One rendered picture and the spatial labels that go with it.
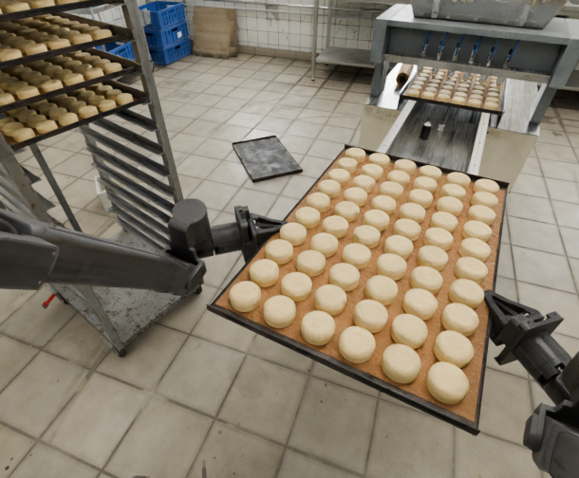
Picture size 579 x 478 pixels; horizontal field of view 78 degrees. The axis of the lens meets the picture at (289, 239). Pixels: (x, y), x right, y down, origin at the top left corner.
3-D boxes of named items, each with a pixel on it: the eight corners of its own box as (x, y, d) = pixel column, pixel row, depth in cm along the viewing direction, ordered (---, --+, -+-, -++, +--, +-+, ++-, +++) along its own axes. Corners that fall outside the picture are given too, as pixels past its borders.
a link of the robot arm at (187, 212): (149, 276, 66) (191, 295, 64) (130, 239, 56) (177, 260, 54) (187, 229, 72) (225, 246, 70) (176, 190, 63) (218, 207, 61)
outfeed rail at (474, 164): (496, 45, 233) (500, 34, 228) (501, 46, 232) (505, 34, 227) (452, 227, 101) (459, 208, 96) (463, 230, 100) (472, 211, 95)
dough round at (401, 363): (421, 384, 48) (426, 376, 46) (384, 384, 48) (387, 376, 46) (412, 350, 51) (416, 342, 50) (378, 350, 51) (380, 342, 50)
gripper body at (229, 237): (247, 241, 76) (213, 248, 75) (243, 203, 69) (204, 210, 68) (254, 263, 72) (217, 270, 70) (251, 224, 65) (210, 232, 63)
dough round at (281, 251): (278, 242, 68) (278, 234, 67) (298, 255, 66) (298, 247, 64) (259, 256, 66) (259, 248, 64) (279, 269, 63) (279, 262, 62)
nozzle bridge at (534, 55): (382, 81, 186) (395, 3, 163) (538, 105, 163) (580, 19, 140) (363, 103, 165) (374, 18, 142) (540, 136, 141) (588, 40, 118)
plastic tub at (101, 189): (105, 213, 239) (97, 193, 229) (102, 195, 254) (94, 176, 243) (151, 202, 249) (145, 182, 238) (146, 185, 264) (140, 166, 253)
